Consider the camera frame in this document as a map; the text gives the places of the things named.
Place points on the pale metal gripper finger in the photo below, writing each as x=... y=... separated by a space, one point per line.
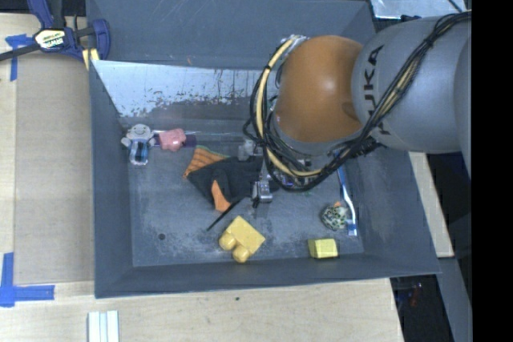
x=263 y=191
x=246 y=150

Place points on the black and orange cloth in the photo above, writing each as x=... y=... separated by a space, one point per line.
x=232 y=176

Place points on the thin black stick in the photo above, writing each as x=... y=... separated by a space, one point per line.
x=224 y=215

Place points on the yellow toy brick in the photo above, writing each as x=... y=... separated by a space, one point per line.
x=242 y=236

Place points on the green spotted toy frog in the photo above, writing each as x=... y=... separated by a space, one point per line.
x=333 y=216

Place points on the pink block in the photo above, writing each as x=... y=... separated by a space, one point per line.
x=172 y=139

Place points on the small yellow block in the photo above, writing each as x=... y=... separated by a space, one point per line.
x=322 y=248

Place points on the white and blue toy figure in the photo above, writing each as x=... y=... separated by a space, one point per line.
x=138 y=142

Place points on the grey metal bin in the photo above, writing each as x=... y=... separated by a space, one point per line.
x=180 y=28

